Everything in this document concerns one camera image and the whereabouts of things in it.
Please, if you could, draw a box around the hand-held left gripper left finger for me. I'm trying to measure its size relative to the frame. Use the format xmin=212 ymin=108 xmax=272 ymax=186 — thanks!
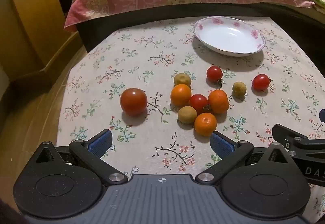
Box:
xmin=34 ymin=129 xmax=129 ymax=186

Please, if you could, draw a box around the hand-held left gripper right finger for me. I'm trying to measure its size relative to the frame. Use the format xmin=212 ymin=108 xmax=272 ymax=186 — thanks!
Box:
xmin=194 ymin=130 xmax=295 ymax=186

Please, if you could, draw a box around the small orange tangerine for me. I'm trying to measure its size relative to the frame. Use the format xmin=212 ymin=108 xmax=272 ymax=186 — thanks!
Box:
xmin=208 ymin=89 xmax=229 ymax=114
xmin=170 ymin=84 xmax=192 ymax=108
xmin=194 ymin=113 xmax=217 ymax=137

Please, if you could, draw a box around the tan longan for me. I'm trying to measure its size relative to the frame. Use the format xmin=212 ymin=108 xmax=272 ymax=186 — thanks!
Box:
xmin=174 ymin=73 xmax=192 ymax=87
xmin=177 ymin=106 xmax=198 ymax=124
xmin=232 ymin=81 xmax=247 ymax=99

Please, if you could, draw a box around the red cherry tomato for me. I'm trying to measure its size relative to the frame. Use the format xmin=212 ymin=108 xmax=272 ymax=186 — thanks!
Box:
xmin=252 ymin=74 xmax=272 ymax=91
xmin=189 ymin=94 xmax=209 ymax=115
xmin=206 ymin=66 xmax=226 ymax=86

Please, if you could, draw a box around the large red tomato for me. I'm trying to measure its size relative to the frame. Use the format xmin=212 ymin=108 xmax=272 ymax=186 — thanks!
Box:
xmin=120 ymin=87 xmax=148 ymax=117

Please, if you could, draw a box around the white floral rim plate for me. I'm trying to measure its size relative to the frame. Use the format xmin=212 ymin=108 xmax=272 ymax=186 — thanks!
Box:
xmin=192 ymin=16 xmax=266 ymax=57

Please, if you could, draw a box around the wooden nightstand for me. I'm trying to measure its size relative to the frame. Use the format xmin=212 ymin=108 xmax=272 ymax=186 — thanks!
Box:
xmin=0 ymin=0 xmax=95 ymax=82

